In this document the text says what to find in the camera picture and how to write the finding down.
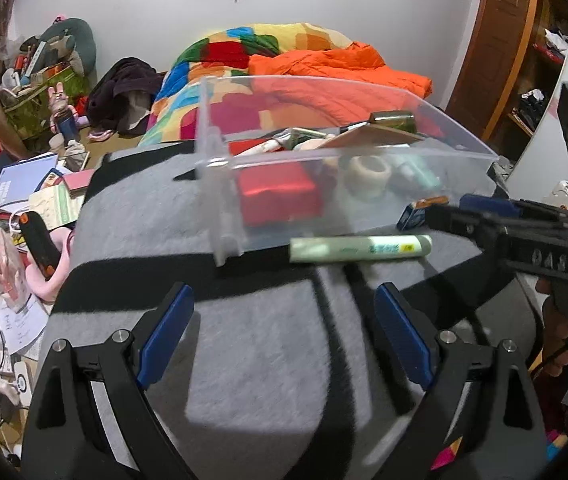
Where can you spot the small blue box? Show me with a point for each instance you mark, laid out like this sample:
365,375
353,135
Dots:
411,216

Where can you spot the green storage box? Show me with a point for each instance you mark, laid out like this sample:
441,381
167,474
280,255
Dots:
29,110

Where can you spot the pink plastic fan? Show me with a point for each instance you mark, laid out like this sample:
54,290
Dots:
6,260

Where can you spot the dark green glass bottle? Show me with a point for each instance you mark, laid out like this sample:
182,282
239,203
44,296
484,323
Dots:
394,121

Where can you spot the wooden shelf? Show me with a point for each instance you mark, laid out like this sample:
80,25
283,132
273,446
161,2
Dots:
539,75

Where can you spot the brown rectangular packet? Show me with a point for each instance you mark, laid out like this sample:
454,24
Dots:
374,136

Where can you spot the clear plastic storage bin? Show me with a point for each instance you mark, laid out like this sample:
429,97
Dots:
264,110

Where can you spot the light green tube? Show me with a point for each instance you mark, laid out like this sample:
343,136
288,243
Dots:
354,249

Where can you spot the white tube with cap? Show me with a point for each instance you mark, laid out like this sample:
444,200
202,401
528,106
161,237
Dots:
264,148

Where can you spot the pink book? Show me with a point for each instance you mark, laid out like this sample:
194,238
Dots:
79,181

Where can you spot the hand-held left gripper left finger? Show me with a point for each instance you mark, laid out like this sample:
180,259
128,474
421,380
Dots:
164,335

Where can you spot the blue notebook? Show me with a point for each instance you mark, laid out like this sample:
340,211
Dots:
24,180

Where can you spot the white paper sheets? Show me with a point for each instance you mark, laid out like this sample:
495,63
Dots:
21,322

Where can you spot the grey green neck pillow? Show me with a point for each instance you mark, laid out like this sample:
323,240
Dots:
79,40

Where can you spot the orange duvet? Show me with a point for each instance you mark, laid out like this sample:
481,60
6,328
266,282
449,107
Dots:
324,65

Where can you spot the mint green bottle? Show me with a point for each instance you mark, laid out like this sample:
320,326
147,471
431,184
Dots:
416,172

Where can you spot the wooden door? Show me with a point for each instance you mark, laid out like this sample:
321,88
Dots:
499,35

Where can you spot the white cabinet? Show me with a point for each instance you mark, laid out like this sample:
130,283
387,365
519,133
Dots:
544,125

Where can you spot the dark clothing pile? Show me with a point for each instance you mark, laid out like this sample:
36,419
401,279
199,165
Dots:
124,85

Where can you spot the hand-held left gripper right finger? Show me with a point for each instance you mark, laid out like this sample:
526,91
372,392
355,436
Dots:
404,332

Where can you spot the pink bunny toy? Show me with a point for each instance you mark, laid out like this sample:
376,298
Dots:
56,100

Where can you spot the white tape roll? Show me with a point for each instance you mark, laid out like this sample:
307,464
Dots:
370,175

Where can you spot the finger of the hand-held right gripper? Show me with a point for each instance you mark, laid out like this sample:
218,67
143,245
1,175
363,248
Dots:
464,220
484,202

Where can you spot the colourful patchwork blanket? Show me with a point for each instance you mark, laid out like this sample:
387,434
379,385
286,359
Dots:
224,55

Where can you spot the white power strip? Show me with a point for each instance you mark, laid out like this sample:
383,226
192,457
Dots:
6,380

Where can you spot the person's right hand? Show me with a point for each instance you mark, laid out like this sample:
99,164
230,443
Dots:
556,335

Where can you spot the black and orange tool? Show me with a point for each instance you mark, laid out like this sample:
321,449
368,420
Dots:
39,245

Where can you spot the green and white booklet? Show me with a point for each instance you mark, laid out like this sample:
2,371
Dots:
56,207

